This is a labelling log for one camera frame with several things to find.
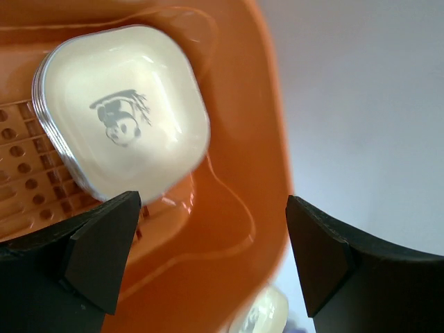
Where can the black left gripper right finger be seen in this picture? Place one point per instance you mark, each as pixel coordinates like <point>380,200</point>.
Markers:
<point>353,281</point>

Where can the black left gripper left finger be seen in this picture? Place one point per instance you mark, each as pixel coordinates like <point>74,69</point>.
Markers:
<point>67,277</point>

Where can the cream panda plate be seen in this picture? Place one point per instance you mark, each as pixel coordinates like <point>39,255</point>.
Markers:
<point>123,109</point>
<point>268,313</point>

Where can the orange plastic bin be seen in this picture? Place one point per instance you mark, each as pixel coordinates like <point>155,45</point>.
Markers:
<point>191,268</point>

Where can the cream panda plate back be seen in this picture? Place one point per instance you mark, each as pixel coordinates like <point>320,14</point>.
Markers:
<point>268,313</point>

